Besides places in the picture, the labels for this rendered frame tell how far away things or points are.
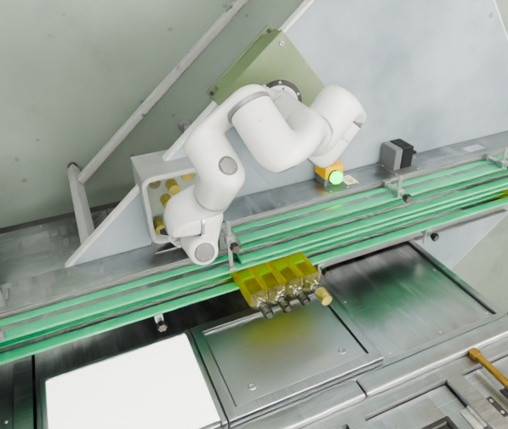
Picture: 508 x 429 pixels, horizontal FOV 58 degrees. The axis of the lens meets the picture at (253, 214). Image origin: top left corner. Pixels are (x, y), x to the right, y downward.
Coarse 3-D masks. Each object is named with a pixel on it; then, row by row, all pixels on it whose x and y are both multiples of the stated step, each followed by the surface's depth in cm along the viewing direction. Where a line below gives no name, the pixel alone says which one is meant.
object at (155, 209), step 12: (144, 180) 129; (156, 180) 126; (180, 180) 137; (192, 180) 137; (144, 192) 126; (156, 192) 136; (168, 192) 138; (156, 204) 138; (156, 216) 140; (156, 240) 136; (168, 240) 138
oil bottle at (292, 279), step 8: (272, 264) 141; (280, 264) 140; (288, 264) 140; (280, 272) 137; (288, 272) 137; (296, 272) 137; (288, 280) 134; (296, 280) 134; (288, 288) 134; (296, 288) 133
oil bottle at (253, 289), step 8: (232, 272) 142; (240, 272) 138; (248, 272) 138; (240, 280) 136; (248, 280) 135; (256, 280) 135; (240, 288) 138; (248, 288) 132; (256, 288) 132; (264, 288) 132; (248, 296) 131; (256, 296) 130; (264, 296) 130; (248, 304) 134; (256, 304) 130
